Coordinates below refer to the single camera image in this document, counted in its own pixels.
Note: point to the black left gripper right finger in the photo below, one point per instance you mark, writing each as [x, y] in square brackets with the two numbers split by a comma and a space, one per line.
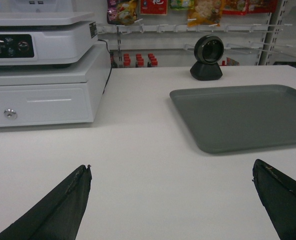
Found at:
[277, 192]

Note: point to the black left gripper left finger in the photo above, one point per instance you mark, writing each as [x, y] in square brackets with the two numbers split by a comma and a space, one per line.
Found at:
[57, 215]

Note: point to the grey rectangular serving tray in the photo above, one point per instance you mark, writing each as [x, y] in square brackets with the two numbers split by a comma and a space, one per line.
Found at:
[237, 118]

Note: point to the white cash drawer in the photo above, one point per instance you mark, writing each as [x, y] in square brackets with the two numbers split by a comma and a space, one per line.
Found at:
[45, 95]

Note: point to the round black barcode scanner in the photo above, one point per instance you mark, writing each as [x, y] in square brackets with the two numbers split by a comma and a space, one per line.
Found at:
[208, 51]

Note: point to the white cash register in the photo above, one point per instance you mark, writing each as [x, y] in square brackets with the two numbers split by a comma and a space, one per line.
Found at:
[44, 32]

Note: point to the white peg hook rail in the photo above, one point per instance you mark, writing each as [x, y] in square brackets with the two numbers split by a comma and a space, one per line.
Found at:
[182, 28]

